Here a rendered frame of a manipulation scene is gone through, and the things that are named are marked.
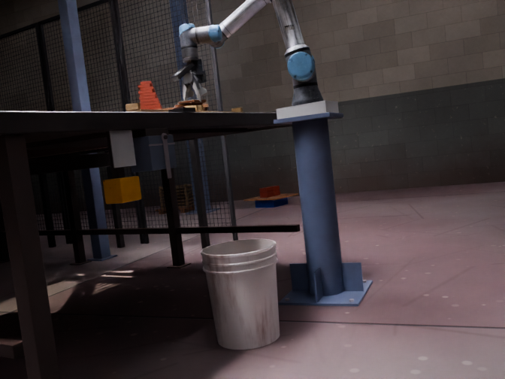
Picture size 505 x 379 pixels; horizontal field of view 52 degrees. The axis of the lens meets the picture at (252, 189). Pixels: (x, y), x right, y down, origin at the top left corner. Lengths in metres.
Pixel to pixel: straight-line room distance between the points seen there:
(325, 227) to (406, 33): 4.95
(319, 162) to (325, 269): 0.51
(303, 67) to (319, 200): 0.61
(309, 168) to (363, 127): 4.73
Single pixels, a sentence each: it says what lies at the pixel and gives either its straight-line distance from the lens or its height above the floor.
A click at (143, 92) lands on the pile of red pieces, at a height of 1.17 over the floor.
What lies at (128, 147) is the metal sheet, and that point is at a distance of 1.77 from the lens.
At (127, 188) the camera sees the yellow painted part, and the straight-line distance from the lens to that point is 1.71.
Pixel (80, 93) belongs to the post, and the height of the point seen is 1.33.
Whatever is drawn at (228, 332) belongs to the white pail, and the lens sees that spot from 2.02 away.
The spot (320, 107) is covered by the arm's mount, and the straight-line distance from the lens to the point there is 2.35.
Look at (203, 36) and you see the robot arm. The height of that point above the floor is 1.28.
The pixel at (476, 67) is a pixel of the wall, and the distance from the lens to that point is 7.03.
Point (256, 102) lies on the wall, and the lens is 7.57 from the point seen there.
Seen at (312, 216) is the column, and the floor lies 0.40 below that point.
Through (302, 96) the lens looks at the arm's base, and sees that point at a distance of 2.44.
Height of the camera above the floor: 0.75
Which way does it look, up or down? 4 degrees down
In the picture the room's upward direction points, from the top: 6 degrees counter-clockwise
